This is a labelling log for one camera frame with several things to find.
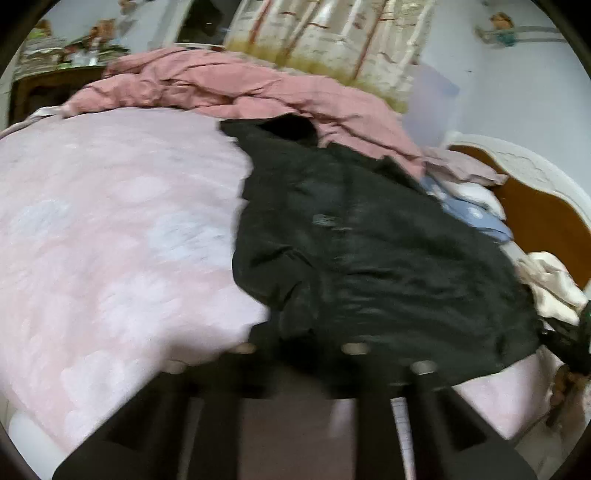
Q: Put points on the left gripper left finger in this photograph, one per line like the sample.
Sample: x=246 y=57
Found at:
x=183 y=425

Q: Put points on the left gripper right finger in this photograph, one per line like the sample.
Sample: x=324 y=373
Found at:
x=449 y=439

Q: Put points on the black puffer jacket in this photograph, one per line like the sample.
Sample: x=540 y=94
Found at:
x=350 y=249

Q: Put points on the cream folded garment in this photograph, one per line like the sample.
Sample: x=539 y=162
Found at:
x=556 y=295

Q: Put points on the white and wood headboard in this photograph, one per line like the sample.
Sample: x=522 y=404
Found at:
x=546 y=209

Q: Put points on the blue flower pillow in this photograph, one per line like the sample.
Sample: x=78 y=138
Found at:
x=471 y=214

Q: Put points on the white pillow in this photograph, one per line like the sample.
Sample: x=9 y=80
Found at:
x=479 y=195

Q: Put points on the pink floral bedsheet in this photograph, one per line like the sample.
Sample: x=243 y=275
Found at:
x=117 y=237

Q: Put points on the mauve pillow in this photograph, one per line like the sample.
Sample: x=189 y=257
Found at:
x=460 y=168

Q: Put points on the hanging doll toy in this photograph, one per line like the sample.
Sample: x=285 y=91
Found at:
x=501 y=33

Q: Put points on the pink plaid duvet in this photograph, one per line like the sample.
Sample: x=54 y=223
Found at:
x=224 y=86

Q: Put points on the tree print curtain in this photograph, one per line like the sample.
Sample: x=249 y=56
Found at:
x=372 y=45

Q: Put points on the cluttered wooden desk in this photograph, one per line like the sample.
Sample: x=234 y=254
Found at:
x=47 y=69

